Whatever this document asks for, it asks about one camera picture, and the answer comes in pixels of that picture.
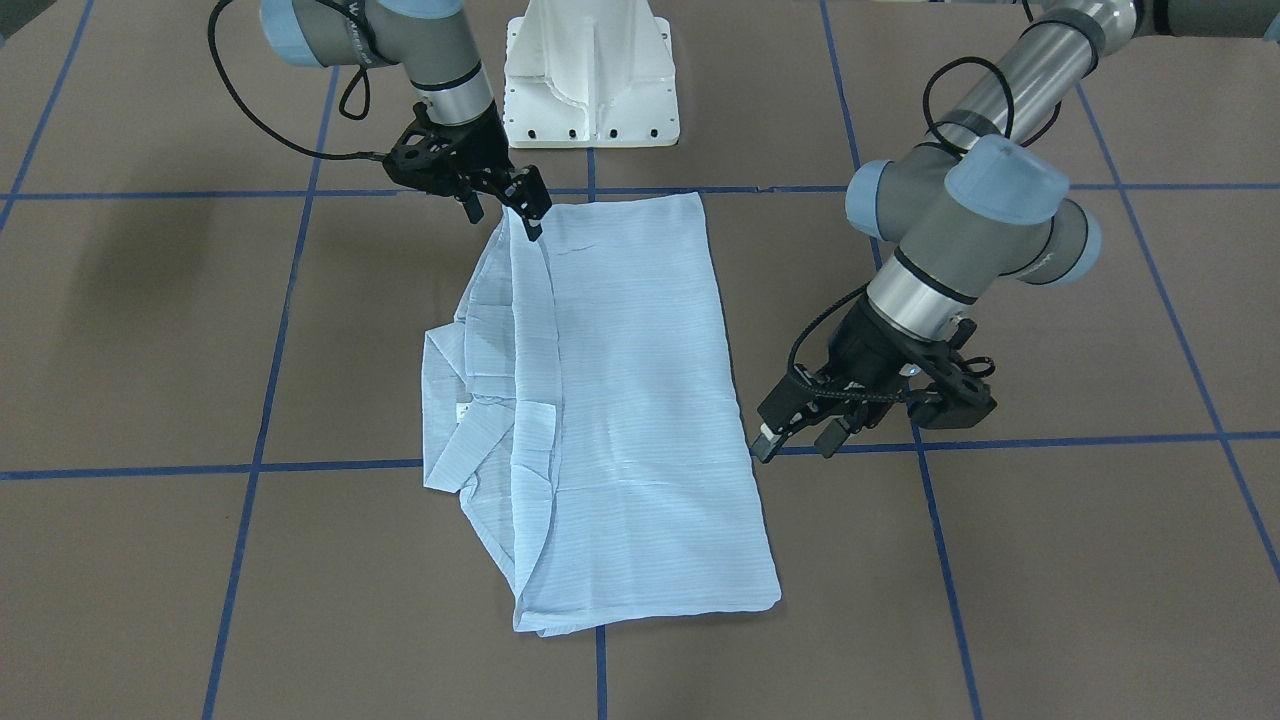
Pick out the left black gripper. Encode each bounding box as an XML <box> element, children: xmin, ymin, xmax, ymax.
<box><xmin>750</xmin><ymin>295</ymin><xmax>925</xmax><ymax>462</ymax></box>

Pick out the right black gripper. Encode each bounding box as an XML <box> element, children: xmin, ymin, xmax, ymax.
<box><xmin>440</xmin><ymin>105</ymin><xmax>552</xmax><ymax>242</ymax></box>

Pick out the light blue button-up shirt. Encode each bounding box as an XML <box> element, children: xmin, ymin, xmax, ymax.
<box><xmin>421</xmin><ymin>193</ymin><xmax>781</xmax><ymax>637</ymax></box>

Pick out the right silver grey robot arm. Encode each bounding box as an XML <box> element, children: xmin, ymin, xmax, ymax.
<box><xmin>259</xmin><ymin>1</ymin><xmax>552</xmax><ymax>240</ymax></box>

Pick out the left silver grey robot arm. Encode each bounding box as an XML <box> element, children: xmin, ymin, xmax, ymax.
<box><xmin>750</xmin><ymin>1</ymin><xmax>1277</xmax><ymax>462</ymax></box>

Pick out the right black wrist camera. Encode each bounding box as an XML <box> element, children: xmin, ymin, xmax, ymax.
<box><xmin>380</xmin><ymin>117</ymin><xmax>462</xmax><ymax>197</ymax></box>

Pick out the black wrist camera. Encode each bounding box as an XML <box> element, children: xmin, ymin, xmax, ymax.
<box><xmin>901</xmin><ymin>318</ymin><xmax>998</xmax><ymax>430</ymax></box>
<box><xmin>380</xmin><ymin>117</ymin><xmax>462</xmax><ymax>197</ymax></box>

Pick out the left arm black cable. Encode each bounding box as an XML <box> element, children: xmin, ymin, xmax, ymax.
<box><xmin>788</xmin><ymin>0</ymin><xmax>1066</xmax><ymax>406</ymax></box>

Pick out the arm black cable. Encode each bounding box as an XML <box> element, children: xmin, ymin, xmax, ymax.
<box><xmin>207</xmin><ymin>0</ymin><xmax>401</xmax><ymax>163</ymax></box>
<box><xmin>788</xmin><ymin>0</ymin><xmax>1066</xmax><ymax>406</ymax></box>

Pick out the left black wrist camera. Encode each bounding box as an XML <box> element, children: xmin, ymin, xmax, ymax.
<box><xmin>901</xmin><ymin>318</ymin><xmax>998</xmax><ymax>430</ymax></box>

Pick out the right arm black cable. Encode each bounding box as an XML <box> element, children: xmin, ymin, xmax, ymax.
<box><xmin>207</xmin><ymin>0</ymin><xmax>401</xmax><ymax>163</ymax></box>

